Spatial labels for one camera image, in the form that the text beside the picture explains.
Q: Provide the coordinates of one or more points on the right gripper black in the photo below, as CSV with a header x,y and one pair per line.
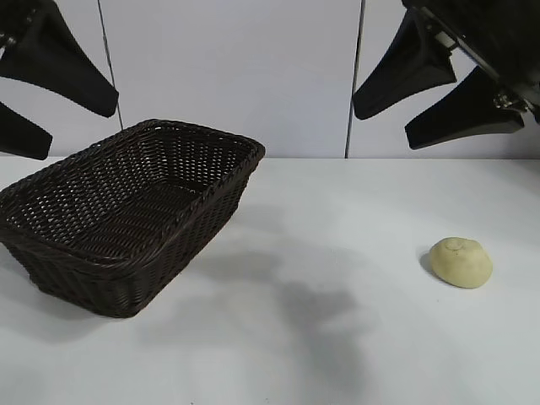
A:
x,y
502,38

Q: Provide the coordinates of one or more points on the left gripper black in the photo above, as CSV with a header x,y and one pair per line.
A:
x,y
14,12

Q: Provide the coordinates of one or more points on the dark brown wicker basket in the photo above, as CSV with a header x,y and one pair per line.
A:
x,y
126,219

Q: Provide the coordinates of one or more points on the pale yellow egg yolk pastry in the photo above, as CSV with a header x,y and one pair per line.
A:
x,y
462,266

